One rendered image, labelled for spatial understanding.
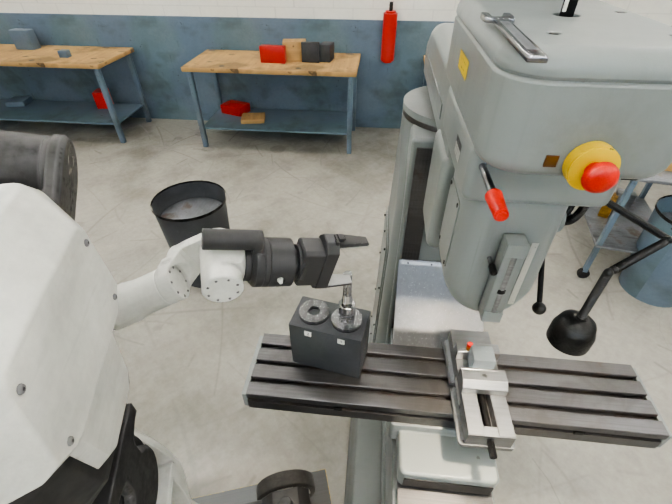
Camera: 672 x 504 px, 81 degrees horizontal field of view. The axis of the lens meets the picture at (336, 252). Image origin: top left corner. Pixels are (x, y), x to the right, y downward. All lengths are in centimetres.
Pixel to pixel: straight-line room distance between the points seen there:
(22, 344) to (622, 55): 62
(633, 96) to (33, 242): 63
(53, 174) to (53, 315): 20
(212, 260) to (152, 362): 202
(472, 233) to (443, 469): 74
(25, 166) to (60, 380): 26
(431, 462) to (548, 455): 117
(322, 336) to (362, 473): 90
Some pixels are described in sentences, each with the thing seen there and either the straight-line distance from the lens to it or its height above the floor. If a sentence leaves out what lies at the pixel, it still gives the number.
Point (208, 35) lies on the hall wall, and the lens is 538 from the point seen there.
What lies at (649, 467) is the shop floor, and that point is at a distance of 261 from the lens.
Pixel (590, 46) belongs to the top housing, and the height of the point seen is 189.
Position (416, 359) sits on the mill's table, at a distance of 136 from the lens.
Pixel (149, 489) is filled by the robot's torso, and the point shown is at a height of 137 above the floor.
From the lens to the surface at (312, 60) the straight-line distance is 457.
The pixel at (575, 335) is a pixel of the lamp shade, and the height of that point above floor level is 146.
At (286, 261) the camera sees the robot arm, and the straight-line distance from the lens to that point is 67.
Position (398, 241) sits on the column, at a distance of 139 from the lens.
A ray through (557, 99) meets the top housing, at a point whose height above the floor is 184.
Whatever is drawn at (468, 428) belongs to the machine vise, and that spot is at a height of 99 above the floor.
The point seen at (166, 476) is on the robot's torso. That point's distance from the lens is 80.
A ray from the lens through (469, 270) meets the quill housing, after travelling 85.
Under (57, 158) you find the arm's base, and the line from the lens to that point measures 55.
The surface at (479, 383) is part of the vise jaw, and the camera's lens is 121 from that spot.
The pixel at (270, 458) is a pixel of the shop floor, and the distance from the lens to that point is 218.
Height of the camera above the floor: 199
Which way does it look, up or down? 40 degrees down
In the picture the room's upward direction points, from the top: straight up
